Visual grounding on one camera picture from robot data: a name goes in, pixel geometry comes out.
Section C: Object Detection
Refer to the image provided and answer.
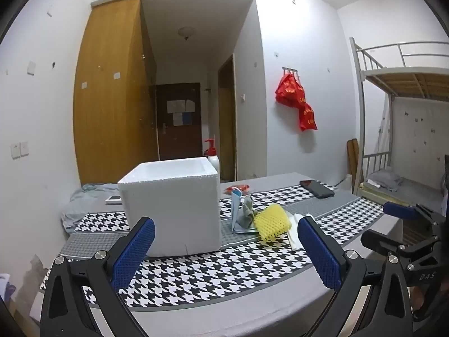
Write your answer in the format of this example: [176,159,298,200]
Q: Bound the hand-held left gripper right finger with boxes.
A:
[297,217,414,337]

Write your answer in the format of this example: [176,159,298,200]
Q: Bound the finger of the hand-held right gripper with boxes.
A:
[383,202,443,234]
[361,229,440,265]

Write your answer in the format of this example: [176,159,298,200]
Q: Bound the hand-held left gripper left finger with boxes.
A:
[41,217,156,337]

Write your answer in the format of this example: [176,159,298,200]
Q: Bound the yellow foam net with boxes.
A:
[253,204,292,243]

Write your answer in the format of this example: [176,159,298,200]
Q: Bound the white foam box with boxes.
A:
[117,157,221,258]

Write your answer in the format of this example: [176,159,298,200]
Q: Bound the grey cloth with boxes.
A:
[237,195,258,230]

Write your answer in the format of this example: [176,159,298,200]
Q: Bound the grey clothing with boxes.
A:
[366,169,404,192]

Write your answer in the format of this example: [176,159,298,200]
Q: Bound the wooden planks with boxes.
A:
[347,140,360,193]

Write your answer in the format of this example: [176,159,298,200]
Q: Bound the black smartphone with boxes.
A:
[299,180,335,198]

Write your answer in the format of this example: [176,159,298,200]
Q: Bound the grey-blue bedsheet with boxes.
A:
[61,183,123,233]

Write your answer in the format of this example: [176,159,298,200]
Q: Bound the houndstooth tablecloth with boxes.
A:
[40,184,395,306]

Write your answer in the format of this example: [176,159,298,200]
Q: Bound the red snack packet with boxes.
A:
[224,183,250,196]

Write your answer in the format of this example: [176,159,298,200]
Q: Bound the white pump bottle red cap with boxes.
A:
[204,138,220,183]

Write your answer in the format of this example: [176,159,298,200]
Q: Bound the dark brown door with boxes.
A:
[156,83,201,161]

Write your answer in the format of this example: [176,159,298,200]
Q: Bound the metal bunk bed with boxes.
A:
[349,37,449,218]

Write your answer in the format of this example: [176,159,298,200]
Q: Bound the red plastic bag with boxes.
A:
[275,72,306,108]
[298,102,318,132]

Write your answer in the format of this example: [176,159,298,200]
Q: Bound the wooden wardrobe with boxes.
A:
[73,0,157,185]

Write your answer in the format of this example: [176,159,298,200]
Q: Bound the wooden door frame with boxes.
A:
[217,53,236,183]

